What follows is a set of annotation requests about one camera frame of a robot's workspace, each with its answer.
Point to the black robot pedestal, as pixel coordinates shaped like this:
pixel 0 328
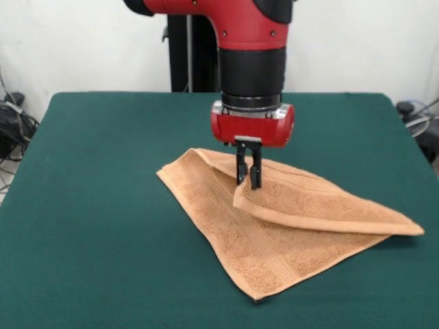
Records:
pixel 192 58

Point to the tan terry towel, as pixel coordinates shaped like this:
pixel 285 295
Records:
pixel 267 222

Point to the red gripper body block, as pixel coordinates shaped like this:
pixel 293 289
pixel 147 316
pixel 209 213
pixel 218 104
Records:
pixel 254 128

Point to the dark green table cloth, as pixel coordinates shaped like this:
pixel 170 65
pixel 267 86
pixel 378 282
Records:
pixel 103 222

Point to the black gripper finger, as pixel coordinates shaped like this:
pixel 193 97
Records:
pixel 241 166
pixel 256 171

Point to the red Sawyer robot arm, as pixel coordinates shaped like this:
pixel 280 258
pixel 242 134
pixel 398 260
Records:
pixel 247 41

